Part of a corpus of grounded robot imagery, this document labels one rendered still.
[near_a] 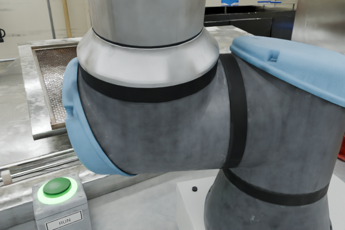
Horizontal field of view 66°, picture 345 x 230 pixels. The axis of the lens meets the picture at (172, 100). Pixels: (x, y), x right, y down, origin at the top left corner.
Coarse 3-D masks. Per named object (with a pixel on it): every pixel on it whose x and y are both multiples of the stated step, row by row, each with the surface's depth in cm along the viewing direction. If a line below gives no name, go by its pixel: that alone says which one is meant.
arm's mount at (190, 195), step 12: (192, 180) 42; (204, 180) 42; (336, 180) 42; (180, 192) 39; (192, 192) 39; (204, 192) 39; (336, 192) 39; (180, 204) 40; (192, 204) 37; (336, 204) 37; (180, 216) 41; (192, 216) 35; (336, 216) 35; (180, 228) 42; (192, 228) 35; (204, 228) 33; (336, 228) 34
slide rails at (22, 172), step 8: (56, 160) 55; (64, 160) 55; (72, 160) 55; (24, 168) 52; (32, 168) 52; (40, 168) 52; (48, 168) 53; (64, 168) 52; (0, 176) 50; (16, 176) 50; (8, 184) 48
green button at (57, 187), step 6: (54, 180) 41; (60, 180) 41; (66, 180) 41; (48, 186) 40; (54, 186) 40; (60, 186) 40; (66, 186) 40; (48, 192) 38; (54, 192) 38; (60, 192) 39; (66, 192) 39
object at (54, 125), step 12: (36, 48) 96; (48, 48) 97; (60, 48) 99; (72, 48) 100; (36, 60) 88; (48, 60) 90; (60, 60) 90; (48, 72) 82; (60, 72) 83; (48, 84) 76; (48, 96) 71; (60, 96) 71; (48, 108) 66; (60, 108) 66; (60, 120) 63
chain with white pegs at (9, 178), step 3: (72, 165) 55; (60, 168) 54; (3, 171) 48; (6, 171) 48; (9, 171) 49; (3, 174) 48; (6, 174) 48; (9, 174) 48; (3, 177) 48; (6, 177) 48; (9, 177) 48; (3, 180) 48; (6, 180) 48; (9, 180) 49; (18, 180) 51; (6, 183) 48; (9, 183) 49
